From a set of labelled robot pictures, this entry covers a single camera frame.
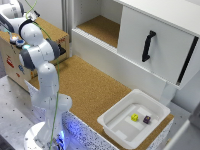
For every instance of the yellow block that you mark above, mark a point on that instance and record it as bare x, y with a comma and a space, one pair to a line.
134, 117

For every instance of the white plastic box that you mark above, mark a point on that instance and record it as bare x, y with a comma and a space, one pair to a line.
120, 128

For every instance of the green button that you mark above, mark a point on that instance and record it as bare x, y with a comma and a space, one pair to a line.
26, 46

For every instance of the white cabinet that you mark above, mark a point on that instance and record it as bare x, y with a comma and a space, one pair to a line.
100, 56

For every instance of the purple block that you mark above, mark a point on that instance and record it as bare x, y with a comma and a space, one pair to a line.
146, 119

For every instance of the white sliding door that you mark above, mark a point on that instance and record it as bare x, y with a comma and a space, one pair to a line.
133, 36

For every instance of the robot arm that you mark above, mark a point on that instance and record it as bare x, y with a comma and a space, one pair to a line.
46, 83

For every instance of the blue button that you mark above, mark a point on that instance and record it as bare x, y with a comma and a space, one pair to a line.
20, 42

